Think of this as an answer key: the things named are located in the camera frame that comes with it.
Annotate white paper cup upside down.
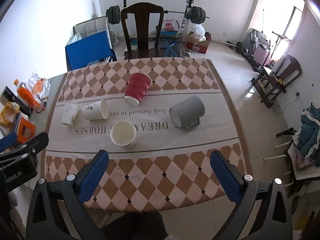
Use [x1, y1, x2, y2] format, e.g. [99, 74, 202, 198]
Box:
[62, 101, 80, 127]

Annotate white paper cup with print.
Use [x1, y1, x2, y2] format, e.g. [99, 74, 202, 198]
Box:
[82, 99, 109, 120]

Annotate red ribbed paper cup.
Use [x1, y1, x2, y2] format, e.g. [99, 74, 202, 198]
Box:
[124, 72, 152, 107]

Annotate orange box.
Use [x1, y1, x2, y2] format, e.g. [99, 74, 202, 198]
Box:
[13, 114, 36, 144]

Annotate yellow plastic bag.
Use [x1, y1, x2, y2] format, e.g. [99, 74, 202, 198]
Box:
[0, 102, 20, 127]

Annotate orange juice bottle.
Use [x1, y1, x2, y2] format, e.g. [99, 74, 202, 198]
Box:
[14, 79, 42, 110]

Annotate white plastic bag on table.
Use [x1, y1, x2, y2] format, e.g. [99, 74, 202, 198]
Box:
[27, 74, 50, 100]

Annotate pile of clothes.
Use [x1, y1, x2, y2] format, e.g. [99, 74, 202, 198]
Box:
[292, 103, 319, 169]

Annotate checkered brown table cloth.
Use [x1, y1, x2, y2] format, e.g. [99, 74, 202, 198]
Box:
[41, 58, 252, 212]

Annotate white padded bench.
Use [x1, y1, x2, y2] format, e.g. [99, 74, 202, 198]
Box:
[73, 16, 110, 39]

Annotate grey ribbed mug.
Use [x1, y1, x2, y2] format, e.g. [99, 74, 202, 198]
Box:
[169, 95, 205, 130]

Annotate dark wooden side chair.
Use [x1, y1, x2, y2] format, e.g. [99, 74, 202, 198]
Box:
[251, 54, 302, 108]

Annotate small barbell on floor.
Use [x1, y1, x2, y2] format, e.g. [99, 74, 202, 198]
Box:
[212, 39, 244, 54]

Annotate red white plastic bag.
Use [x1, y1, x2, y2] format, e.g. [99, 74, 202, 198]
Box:
[162, 18, 180, 32]

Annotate red cardboard box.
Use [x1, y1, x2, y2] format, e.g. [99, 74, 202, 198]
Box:
[185, 31, 211, 54]

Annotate white weight rack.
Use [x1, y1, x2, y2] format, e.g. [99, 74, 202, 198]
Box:
[181, 0, 194, 42]

